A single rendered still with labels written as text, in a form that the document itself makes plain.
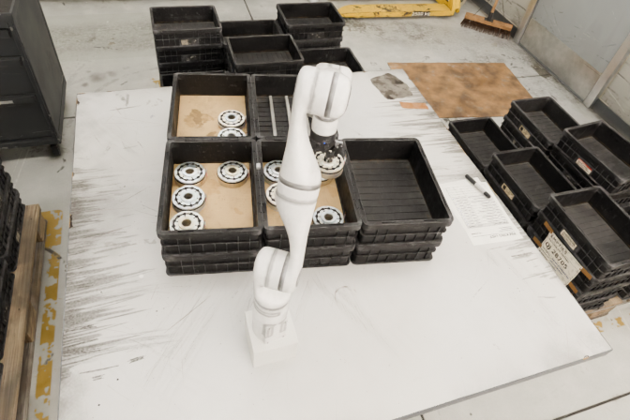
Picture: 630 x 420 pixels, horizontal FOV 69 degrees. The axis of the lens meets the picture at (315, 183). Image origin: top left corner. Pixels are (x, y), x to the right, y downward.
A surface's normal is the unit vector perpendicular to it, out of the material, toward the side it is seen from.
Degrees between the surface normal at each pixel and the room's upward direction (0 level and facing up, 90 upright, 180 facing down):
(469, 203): 0
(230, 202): 0
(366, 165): 0
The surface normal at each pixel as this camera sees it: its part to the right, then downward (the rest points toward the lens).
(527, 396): 0.11, -0.69
